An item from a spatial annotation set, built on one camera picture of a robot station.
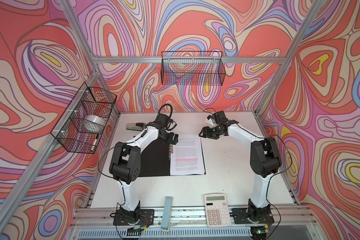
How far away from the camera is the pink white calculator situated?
2.35 ft

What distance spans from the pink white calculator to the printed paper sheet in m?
0.16

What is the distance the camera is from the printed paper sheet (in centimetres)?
90
